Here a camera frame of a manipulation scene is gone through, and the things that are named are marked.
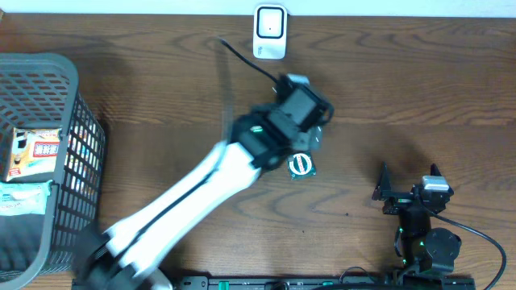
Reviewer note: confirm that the grey plastic mesh basket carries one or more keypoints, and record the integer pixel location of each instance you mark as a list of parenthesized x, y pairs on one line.
[(41, 91)]

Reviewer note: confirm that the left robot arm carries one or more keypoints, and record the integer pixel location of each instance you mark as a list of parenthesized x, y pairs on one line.
[(128, 254)]

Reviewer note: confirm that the orange snack bag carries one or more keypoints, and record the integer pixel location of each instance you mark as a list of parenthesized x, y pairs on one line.
[(32, 154)]

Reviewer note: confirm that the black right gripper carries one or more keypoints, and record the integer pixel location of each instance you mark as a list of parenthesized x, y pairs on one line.
[(383, 192)]

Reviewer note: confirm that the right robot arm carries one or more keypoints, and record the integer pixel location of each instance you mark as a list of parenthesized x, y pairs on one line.
[(428, 253)]

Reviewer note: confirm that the green wet wipes pack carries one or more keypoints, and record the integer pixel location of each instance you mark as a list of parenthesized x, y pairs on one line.
[(24, 198)]

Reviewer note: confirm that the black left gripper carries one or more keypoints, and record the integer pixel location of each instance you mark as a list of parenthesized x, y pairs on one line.
[(314, 141)]

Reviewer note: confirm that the green round-logo packet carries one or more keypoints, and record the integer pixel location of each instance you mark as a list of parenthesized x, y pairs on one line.
[(301, 165)]

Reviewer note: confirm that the white barcode scanner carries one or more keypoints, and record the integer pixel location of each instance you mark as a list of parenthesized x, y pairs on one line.
[(269, 32)]

